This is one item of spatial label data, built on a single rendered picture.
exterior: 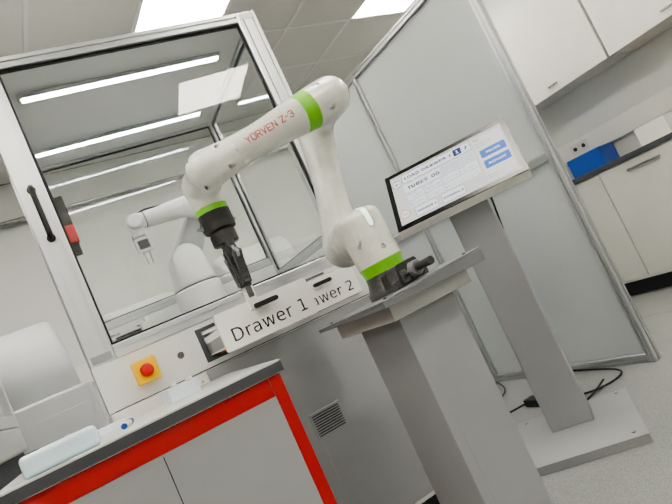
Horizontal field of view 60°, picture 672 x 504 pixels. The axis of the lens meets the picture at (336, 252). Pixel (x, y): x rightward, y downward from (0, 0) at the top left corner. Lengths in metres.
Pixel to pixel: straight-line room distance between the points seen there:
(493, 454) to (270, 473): 0.58
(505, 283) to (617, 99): 2.87
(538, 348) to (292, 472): 1.21
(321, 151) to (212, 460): 0.94
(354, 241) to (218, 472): 0.66
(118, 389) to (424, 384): 0.93
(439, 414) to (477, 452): 0.13
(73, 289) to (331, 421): 0.93
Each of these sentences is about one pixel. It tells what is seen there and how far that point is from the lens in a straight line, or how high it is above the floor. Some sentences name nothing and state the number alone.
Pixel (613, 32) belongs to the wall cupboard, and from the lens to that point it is 4.48.
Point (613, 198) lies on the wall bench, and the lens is 4.26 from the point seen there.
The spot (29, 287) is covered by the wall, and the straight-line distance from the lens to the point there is 5.14.
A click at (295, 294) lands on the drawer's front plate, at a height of 0.89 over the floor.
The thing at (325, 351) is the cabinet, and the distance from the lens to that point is 2.04.
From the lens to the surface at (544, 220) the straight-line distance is 2.96.
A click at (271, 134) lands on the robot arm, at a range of 1.58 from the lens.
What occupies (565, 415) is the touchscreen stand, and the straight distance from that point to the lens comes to 2.38.
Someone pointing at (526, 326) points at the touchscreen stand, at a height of 0.44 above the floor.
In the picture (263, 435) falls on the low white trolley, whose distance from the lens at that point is 1.37.
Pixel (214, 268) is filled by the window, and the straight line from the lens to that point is 2.00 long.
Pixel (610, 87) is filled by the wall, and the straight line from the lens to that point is 4.93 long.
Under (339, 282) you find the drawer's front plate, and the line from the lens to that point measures 2.08.
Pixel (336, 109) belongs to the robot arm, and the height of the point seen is 1.32.
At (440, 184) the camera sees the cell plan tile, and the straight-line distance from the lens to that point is 2.25.
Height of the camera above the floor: 0.82
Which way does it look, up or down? 4 degrees up
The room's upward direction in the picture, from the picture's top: 25 degrees counter-clockwise
